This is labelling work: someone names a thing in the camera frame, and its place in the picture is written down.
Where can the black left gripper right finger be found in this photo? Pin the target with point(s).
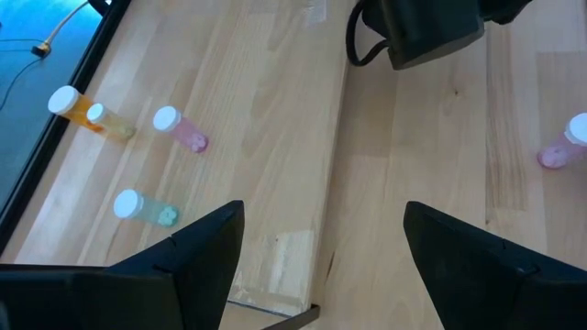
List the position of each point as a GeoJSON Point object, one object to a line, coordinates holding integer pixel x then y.
{"type": "Point", "coordinates": [495, 293]}

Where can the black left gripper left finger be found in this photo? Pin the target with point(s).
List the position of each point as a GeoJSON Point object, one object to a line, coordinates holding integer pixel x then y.
{"type": "Point", "coordinates": [160, 293]}

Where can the small teal medicine bottle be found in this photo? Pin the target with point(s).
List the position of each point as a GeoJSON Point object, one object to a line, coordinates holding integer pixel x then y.
{"type": "Point", "coordinates": [147, 208]}

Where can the small pink medicine bottle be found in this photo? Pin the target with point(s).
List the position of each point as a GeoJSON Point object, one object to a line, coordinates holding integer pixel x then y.
{"type": "Point", "coordinates": [559, 153]}
{"type": "Point", "coordinates": [183, 133]}

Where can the small yellow medicine bottle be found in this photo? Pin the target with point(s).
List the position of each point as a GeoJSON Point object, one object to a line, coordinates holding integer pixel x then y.
{"type": "Point", "coordinates": [117, 126]}

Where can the orange medicine bottle white cap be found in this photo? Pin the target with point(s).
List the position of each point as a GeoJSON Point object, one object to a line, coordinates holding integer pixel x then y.
{"type": "Point", "coordinates": [64, 100]}

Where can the black metal table frame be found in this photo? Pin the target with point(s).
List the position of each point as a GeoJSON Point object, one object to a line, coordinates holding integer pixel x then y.
{"type": "Point", "coordinates": [34, 160]}

